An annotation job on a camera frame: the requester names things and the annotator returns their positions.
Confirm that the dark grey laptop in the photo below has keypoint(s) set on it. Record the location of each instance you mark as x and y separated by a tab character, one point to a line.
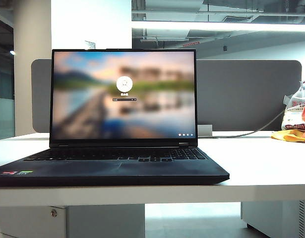
117	168

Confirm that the red hanging sign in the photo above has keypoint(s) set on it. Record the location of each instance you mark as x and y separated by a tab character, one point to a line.
191	44

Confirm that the grey fabric desk divider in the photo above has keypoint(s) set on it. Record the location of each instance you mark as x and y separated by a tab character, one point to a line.
241	94

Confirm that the long ceiling light strip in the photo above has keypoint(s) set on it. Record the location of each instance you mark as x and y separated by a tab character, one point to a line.
216	26

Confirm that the yellow cloth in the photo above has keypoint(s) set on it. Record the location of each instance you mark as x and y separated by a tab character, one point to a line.
286	136

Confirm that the silver drawer lock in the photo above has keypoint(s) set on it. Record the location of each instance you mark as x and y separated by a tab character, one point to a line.
53	212

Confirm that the white printed plastic bag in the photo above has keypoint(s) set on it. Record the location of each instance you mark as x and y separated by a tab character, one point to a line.
294	111

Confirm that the white vented cabinet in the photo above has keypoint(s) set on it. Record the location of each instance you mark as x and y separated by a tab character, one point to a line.
271	215

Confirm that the round ceiling lamp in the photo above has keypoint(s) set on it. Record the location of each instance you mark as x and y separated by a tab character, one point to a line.
12	52

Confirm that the white drawer cabinet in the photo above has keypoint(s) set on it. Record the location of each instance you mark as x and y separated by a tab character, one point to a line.
30	223

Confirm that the small black ceiling camera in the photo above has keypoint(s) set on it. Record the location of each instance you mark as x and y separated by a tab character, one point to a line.
225	47

